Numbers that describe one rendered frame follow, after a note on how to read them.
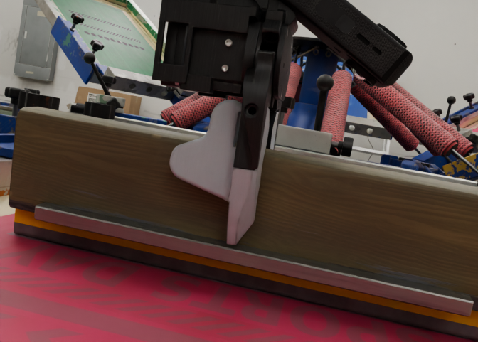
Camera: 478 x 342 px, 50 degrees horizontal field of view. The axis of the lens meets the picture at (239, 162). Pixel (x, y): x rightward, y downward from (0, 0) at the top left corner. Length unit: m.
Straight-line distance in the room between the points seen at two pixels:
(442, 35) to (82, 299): 4.69
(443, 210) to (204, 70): 0.17
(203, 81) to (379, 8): 4.57
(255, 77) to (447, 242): 0.16
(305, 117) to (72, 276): 1.10
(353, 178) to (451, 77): 4.54
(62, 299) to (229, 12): 0.20
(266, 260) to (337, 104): 0.83
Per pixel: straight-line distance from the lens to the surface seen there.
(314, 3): 0.34
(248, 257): 0.34
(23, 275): 0.34
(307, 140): 0.86
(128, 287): 0.34
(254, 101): 0.30
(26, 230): 0.42
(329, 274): 0.34
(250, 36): 0.32
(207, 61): 0.33
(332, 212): 0.34
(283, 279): 0.36
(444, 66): 4.86
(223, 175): 0.32
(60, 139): 0.38
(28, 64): 5.51
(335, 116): 1.11
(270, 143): 0.36
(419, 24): 4.89
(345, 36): 0.33
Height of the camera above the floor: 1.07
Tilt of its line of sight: 4 degrees down
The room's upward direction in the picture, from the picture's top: 10 degrees clockwise
